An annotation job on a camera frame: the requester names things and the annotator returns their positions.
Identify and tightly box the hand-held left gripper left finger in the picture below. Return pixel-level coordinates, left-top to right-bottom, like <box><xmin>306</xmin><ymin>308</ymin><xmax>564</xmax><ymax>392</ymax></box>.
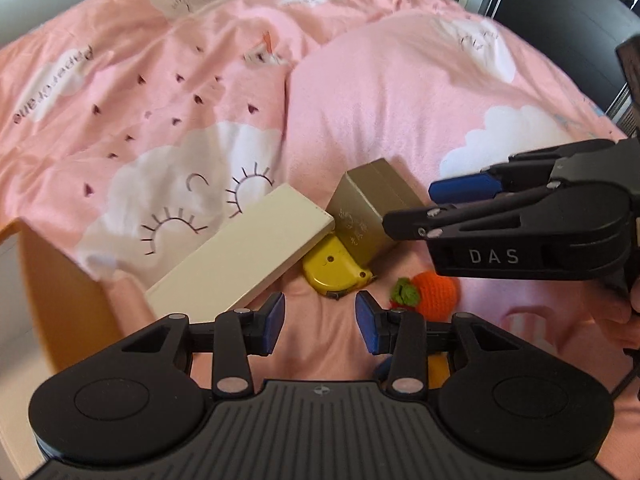
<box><xmin>75</xmin><ymin>292</ymin><xmax>286</xmax><ymax>401</ymax></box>

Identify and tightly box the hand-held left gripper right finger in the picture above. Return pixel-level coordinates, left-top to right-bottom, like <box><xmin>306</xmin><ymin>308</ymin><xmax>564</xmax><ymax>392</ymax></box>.
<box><xmin>354</xmin><ymin>291</ymin><xmax>566</xmax><ymax>401</ymax></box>

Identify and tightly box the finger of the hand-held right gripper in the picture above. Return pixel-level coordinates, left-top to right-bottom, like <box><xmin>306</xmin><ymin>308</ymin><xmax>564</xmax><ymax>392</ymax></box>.
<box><xmin>382</xmin><ymin>182</ymin><xmax>566</xmax><ymax>242</ymax></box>
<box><xmin>429</xmin><ymin>140</ymin><xmax>618</xmax><ymax>202</ymax></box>

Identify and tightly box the gold cardboard box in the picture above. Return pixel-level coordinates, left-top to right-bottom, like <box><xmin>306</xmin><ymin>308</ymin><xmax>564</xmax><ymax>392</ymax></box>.
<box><xmin>326</xmin><ymin>158</ymin><xmax>426</xmax><ymax>267</ymax></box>

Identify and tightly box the yellow tape measure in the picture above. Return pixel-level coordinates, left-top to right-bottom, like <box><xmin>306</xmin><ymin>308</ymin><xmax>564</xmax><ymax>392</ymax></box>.
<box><xmin>302</xmin><ymin>235</ymin><xmax>375</xmax><ymax>301</ymax></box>

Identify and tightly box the orange crochet fruit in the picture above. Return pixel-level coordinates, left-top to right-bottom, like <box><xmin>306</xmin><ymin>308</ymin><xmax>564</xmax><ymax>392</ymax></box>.
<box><xmin>390</xmin><ymin>271</ymin><xmax>461</xmax><ymax>320</ymax></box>

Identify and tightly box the cream glasses case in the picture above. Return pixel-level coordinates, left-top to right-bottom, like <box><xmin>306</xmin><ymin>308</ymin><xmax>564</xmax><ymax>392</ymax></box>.
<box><xmin>145</xmin><ymin>183</ymin><xmax>335</xmax><ymax>323</ymax></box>

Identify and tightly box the pink striped plush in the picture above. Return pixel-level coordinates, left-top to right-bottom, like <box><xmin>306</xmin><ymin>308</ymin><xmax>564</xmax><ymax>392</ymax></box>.
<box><xmin>502</xmin><ymin>305</ymin><xmax>558</xmax><ymax>348</ymax></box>

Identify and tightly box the orange cardboard box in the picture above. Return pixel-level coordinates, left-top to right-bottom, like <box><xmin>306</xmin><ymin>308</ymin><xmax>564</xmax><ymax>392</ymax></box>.
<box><xmin>0</xmin><ymin>217</ymin><xmax>118</xmax><ymax>480</ymax></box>

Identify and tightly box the person's right hand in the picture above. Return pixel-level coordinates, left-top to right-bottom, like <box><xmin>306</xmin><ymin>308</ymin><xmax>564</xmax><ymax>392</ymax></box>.
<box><xmin>607</xmin><ymin>280</ymin><xmax>640</xmax><ymax>353</ymax></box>

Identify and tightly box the pink cloud print duvet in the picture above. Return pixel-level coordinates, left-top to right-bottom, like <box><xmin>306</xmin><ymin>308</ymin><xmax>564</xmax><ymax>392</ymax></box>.
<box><xmin>0</xmin><ymin>0</ymin><xmax>640</xmax><ymax>480</ymax></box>

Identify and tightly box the black cable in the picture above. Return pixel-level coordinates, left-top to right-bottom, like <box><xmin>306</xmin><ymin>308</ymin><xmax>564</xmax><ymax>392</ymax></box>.
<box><xmin>607</xmin><ymin>355</ymin><xmax>640</xmax><ymax>401</ymax></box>

